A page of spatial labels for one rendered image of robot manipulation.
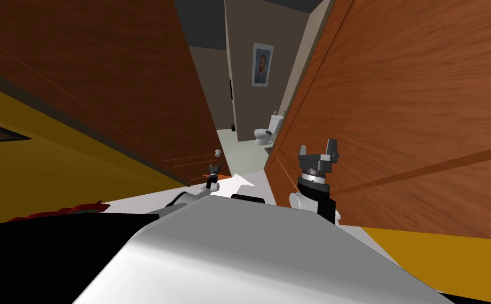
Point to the brown wooden door leaf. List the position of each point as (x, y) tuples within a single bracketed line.
[(102, 80)]

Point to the white toilet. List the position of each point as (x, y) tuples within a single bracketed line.
[(268, 131)]

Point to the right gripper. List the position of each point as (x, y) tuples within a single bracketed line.
[(315, 162)]

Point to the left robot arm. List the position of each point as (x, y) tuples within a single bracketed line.
[(195, 193)]

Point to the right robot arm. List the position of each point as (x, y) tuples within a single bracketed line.
[(315, 197)]

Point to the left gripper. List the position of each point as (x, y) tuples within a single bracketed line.
[(214, 171)]

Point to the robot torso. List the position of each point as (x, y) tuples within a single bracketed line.
[(245, 253)]

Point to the framed portrait picture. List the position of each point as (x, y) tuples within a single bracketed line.
[(262, 65)]

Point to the red cloth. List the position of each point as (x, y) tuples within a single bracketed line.
[(66, 211)]

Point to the brown wooden door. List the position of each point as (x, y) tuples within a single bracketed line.
[(397, 114)]

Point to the white round door knob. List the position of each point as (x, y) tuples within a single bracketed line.
[(218, 153)]

